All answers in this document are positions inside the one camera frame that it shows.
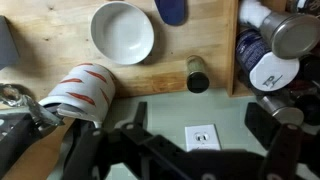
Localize bottle black lid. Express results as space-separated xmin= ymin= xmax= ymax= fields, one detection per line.
xmin=294 ymin=54 xmax=320 ymax=127

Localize metal serving spoon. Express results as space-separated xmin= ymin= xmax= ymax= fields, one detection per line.
xmin=0 ymin=83 xmax=64 ymax=128

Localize white ceramic bowl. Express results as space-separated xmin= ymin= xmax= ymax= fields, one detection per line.
xmin=90 ymin=1 xmax=155 ymax=66

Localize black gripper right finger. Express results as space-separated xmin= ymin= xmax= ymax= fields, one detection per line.
xmin=244 ymin=102 xmax=320 ymax=180

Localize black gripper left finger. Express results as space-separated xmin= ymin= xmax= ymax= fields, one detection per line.
xmin=61 ymin=101 xmax=201 ymax=180

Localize tall salt grinder silver top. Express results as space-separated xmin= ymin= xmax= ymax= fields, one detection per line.
xmin=238 ymin=0 xmax=320 ymax=60

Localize black handled knife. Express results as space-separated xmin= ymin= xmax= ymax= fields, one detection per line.
xmin=153 ymin=0 xmax=187 ymax=27

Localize white wall outlet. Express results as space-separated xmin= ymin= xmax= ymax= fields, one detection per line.
xmin=184 ymin=123 xmax=222 ymax=153

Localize wooden spice tray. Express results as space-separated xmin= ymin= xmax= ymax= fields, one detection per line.
xmin=225 ymin=0 xmax=288 ymax=99

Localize blue canister white lid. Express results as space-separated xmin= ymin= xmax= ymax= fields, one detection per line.
xmin=235 ymin=28 xmax=301 ymax=93

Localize small glass jar dark lid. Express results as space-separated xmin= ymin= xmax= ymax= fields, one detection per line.
xmin=185 ymin=54 xmax=211 ymax=94

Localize dark pepper grinder silver top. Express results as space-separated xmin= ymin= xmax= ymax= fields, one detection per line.
xmin=256 ymin=94 xmax=305 ymax=126

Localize white utensil crock orange marks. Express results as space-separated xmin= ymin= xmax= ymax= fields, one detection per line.
xmin=38 ymin=62 xmax=117 ymax=125

